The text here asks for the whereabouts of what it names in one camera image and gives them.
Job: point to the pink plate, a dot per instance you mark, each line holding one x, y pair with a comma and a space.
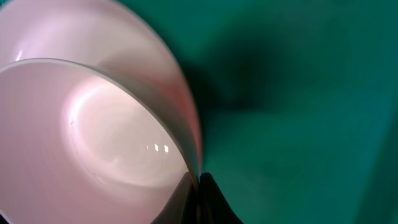
106, 35

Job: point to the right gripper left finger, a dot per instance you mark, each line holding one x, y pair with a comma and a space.
182, 205

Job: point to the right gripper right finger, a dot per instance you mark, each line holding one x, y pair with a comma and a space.
214, 207

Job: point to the teal serving tray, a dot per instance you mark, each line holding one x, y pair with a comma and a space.
297, 102

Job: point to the pink bowl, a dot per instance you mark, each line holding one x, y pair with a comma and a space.
78, 146

